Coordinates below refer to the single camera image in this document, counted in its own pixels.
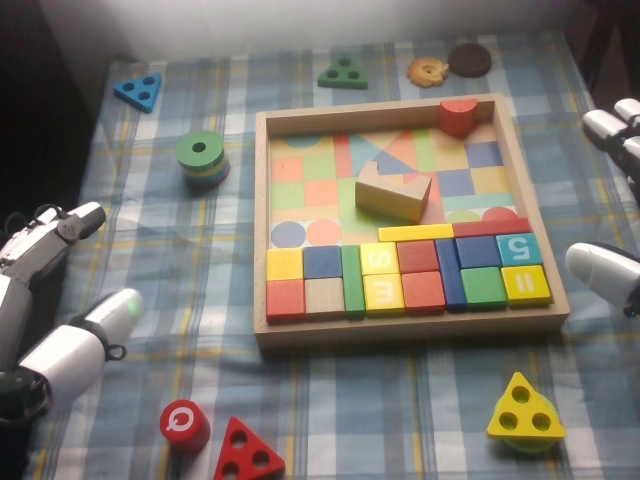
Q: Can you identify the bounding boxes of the yellow triangle three holes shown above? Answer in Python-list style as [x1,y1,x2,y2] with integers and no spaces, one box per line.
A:
[486,371,568,442]

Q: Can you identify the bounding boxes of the square wooden tray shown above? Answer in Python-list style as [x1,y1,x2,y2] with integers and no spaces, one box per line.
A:
[253,93,571,356]

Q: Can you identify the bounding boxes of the white backdrop panel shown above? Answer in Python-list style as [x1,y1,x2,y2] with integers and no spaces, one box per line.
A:
[39,0,601,66]

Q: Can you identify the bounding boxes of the red wooden ring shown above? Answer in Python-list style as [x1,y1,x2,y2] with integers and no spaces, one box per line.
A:
[188,164,233,191]

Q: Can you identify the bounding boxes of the green triangle three holes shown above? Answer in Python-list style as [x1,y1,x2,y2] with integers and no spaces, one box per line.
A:
[317,53,370,91]

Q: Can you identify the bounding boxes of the light green disc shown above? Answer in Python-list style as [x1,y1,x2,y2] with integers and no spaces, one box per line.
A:
[501,394,560,454]

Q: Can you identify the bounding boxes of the green wooden ring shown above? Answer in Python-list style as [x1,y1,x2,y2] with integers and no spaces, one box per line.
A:
[175,130,225,172]

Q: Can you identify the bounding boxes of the natural wood arch block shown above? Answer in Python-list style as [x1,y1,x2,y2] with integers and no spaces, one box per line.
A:
[354,160,433,224]

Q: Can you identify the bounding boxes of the tan flower-shaped cookie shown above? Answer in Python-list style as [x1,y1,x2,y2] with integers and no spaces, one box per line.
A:
[406,56,450,91]

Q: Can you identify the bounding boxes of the red cylinder white mark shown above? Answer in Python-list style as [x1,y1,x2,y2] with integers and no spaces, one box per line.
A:
[159,398,212,454]

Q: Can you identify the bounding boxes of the blue wooden ring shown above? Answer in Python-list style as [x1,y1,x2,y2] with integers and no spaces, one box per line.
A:
[185,159,231,184]

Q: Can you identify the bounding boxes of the dark chocolate round cookie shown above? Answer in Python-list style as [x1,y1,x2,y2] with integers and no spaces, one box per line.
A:
[447,43,493,79]

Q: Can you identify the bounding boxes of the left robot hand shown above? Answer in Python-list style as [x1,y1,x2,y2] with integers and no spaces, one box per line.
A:
[0,201,144,427]

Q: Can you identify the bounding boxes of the red half-cylinder block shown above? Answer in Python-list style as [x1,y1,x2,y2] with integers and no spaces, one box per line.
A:
[439,98,480,138]

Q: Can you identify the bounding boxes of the blue triangle three holes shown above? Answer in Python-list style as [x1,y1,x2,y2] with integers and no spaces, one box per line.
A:
[112,72,164,114]

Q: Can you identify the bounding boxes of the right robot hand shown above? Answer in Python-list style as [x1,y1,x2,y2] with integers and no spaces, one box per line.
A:
[564,98,640,318]

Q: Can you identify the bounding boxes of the yellow wooden ring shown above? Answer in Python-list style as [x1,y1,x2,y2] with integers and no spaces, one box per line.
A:
[184,153,228,177]

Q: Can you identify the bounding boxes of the red triangle three holes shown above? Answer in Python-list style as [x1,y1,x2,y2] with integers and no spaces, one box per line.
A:
[213,416,287,480]

